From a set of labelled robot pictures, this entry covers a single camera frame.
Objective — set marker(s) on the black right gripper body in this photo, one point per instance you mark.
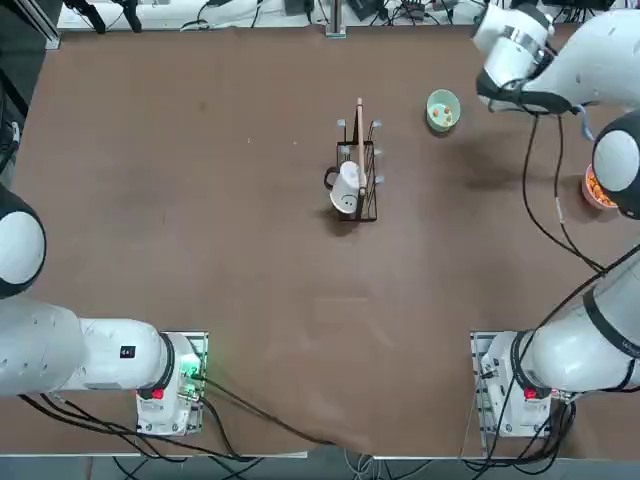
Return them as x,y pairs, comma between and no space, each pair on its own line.
540,102

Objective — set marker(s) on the blue spoon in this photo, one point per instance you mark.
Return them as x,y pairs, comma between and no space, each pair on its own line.
583,122

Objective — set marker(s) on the small orange popcorn portion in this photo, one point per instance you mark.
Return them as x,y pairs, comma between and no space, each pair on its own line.
444,114

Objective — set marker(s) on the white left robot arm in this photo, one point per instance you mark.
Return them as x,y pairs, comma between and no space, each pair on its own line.
115,350

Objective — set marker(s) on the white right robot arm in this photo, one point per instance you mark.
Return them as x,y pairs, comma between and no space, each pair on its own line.
565,360

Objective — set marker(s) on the orange popcorn heap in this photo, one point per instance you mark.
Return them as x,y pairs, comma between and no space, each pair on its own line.
595,189

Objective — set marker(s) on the green bowl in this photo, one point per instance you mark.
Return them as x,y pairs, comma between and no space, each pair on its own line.
436,125

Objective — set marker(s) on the pink bowl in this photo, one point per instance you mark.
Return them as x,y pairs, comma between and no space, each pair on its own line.
589,198

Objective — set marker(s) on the white smiley mug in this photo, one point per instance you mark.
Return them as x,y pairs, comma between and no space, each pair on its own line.
345,192

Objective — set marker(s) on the black tripod leg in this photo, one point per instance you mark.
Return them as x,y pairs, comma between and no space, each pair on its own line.
92,15
131,15

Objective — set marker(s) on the aluminium frame post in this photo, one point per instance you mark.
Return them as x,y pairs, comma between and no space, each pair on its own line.
336,20

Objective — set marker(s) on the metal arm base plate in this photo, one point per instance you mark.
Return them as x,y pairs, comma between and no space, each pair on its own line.
476,350
202,345

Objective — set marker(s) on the aluminium frame profile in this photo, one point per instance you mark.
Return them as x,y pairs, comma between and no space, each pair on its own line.
40,25

